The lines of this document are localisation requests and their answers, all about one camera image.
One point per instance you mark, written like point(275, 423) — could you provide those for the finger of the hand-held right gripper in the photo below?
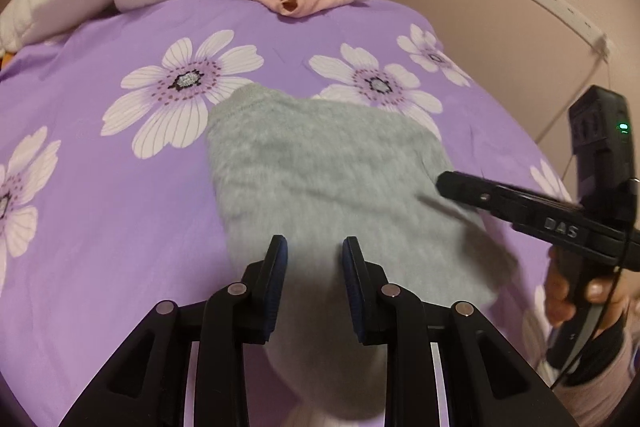
point(480, 194)

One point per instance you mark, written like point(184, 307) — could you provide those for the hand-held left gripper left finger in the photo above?
point(272, 277)

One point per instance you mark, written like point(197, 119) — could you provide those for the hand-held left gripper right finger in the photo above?
point(354, 282)

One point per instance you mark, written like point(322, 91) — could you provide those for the grey sweatshirt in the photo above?
point(325, 157)

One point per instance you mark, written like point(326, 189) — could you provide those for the person's right forearm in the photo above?
point(610, 372)

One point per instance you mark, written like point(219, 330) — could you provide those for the person's right hand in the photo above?
point(557, 292)

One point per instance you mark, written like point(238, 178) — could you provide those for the white power strip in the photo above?
point(567, 14)

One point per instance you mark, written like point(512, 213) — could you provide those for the purple floral bedsheet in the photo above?
point(100, 207)

